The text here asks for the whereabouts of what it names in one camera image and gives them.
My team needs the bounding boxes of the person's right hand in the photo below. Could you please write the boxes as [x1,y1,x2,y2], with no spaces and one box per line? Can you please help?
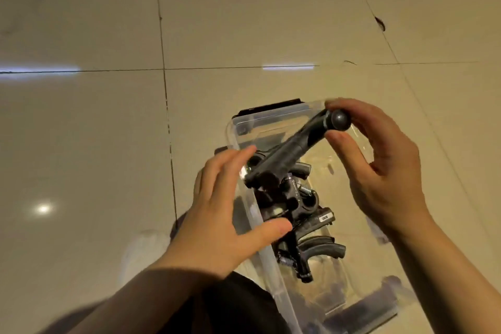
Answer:
[324,98,434,241]

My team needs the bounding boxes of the black trousers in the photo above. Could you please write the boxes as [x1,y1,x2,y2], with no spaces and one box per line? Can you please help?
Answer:
[164,271,292,334]

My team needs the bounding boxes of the person's left hand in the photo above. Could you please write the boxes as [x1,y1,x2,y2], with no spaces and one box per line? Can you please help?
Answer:
[156,145,294,280]

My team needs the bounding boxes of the clear plastic storage box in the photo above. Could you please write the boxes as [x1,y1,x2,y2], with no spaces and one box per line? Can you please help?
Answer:
[226,99,415,334]

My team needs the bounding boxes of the white left shoe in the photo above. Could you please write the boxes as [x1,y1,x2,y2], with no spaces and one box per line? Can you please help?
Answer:
[119,230,173,280]

